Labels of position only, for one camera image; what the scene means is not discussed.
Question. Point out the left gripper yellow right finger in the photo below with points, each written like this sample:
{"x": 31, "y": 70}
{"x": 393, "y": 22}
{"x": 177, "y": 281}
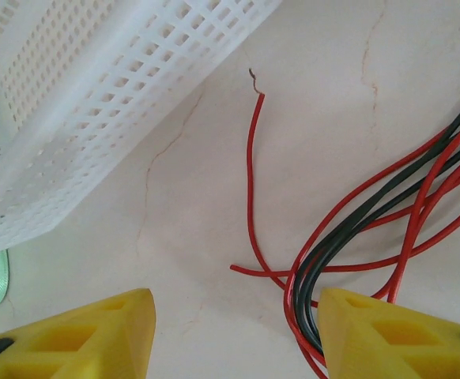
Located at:
{"x": 392, "y": 343}

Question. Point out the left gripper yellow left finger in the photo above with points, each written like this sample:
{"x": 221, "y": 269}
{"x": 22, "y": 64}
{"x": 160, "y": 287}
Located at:
{"x": 76, "y": 339}

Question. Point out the white perforated plastic basket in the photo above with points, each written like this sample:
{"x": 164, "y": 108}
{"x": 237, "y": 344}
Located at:
{"x": 95, "y": 98}

